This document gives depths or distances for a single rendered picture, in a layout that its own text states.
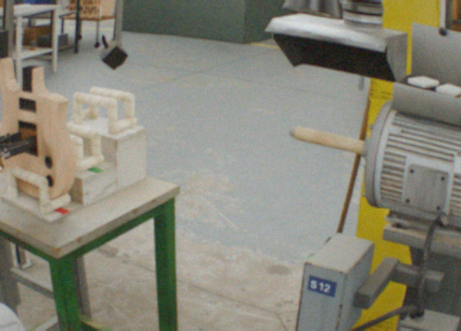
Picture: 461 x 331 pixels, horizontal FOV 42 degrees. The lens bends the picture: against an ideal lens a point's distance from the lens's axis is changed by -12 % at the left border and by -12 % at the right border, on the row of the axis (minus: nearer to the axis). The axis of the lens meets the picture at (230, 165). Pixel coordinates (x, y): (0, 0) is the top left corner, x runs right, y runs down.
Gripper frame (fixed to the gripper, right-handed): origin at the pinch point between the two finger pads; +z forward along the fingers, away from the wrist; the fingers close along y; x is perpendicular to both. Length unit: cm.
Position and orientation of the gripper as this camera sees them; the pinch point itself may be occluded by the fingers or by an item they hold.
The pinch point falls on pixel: (26, 138)
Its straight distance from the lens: 194.6
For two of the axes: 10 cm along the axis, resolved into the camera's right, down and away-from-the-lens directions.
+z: 5.5, -2.7, 7.9
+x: 0.3, -9.4, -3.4
